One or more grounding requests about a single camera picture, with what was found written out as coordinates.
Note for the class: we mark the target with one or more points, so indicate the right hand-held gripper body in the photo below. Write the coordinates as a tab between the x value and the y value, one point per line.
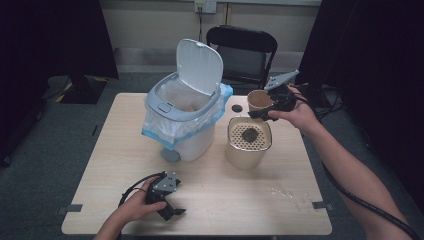
283	100

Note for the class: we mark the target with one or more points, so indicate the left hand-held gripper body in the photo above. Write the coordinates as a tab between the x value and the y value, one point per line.
165	183

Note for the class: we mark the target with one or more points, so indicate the brown paper cup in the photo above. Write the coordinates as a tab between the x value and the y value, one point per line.
258	100

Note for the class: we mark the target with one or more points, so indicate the dark wet tea leaves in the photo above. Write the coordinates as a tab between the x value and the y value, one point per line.
250	135

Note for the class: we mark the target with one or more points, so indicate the beige container with strainer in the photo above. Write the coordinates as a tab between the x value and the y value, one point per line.
245	157

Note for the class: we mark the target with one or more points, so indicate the white pedal bin grey lid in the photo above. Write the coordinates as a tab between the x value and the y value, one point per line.
200	66

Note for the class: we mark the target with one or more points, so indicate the person's right hand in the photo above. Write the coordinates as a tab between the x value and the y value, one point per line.
301	116

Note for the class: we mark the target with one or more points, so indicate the person's left hand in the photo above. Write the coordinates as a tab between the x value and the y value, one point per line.
133	206

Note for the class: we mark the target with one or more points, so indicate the clear blue-edged bin liner bag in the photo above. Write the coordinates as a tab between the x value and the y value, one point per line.
160	128

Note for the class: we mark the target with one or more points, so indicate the black folding chair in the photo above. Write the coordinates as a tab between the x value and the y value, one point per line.
240	38

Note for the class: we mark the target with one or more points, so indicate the grey tape strip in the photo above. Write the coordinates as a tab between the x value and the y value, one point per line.
70	208
322	205

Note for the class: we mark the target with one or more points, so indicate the dark curtain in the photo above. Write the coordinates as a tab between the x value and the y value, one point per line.
383	66
40	50

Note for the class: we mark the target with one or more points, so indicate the white wall socket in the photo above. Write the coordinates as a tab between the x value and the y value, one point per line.
205	6

